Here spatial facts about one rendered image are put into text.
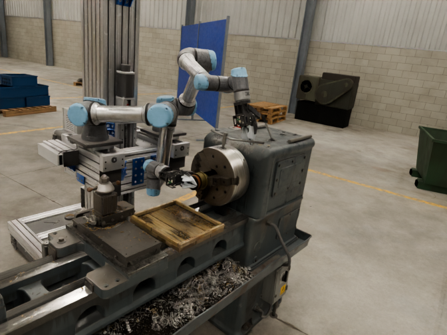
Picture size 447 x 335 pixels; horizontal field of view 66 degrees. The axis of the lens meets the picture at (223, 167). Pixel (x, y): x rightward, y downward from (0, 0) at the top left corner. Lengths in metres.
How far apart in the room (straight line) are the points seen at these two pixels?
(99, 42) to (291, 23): 10.78
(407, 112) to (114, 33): 10.16
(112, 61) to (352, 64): 10.14
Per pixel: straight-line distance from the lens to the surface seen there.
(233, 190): 1.72
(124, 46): 2.27
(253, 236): 1.95
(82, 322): 1.47
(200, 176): 1.69
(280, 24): 12.81
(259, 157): 1.78
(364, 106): 11.76
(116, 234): 1.45
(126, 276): 1.33
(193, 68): 1.80
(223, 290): 1.82
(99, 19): 2.23
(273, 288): 2.35
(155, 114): 1.71
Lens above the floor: 1.70
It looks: 18 degrees down
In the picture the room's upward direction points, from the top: 7 degrees clockwise
